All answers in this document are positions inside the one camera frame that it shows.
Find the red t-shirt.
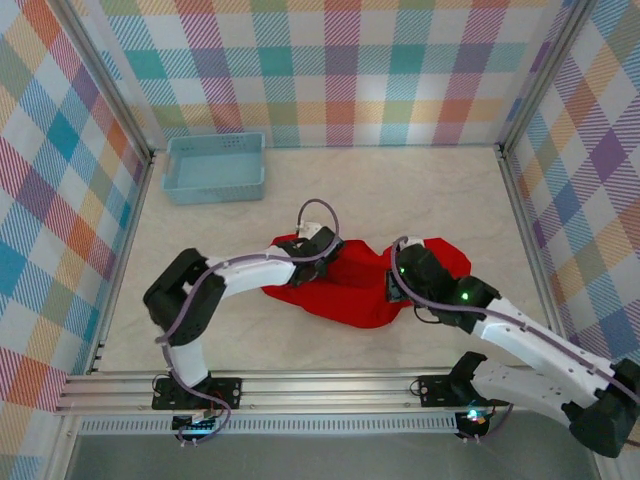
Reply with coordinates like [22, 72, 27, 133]
[263, 237, 472, 329]

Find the light blue plastic basket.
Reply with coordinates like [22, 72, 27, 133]
[159, 131, 267, 206]

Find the right controller circuit board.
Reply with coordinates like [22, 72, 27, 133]
[457, 407, 490, 430]

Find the controller circuit board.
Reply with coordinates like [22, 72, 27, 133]
[172, 413, 221, 434]
[457, 407, 490, 430]

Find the left controller circuit board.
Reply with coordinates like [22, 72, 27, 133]
[172, 413, 221, 434]

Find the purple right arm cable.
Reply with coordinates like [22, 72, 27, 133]
[391, 236, 640, 446]

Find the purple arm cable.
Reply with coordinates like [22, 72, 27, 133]
[391, 236, 640, 446]
[154, 198, 344, 446]

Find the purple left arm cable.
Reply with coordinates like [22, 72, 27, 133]
[154, 198, 344, 446]

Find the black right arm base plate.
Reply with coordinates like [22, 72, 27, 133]
[418, 373, 510, 407]

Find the aluminium side rail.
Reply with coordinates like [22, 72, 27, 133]
[87, 152, 159, 376]
[497, 144, 576, 371]

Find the wide aluminium mounting rail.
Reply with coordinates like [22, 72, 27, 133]
[54, 368, 551, 416]

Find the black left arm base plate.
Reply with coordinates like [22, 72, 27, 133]
[152, 377, 243, 411]

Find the slotted grey cable duct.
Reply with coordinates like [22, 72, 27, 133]
[79, 418, 459, 435]

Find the aluminium frame post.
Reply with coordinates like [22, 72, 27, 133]
[494, 0, 601, 159]
[47, 0, 159, 161]

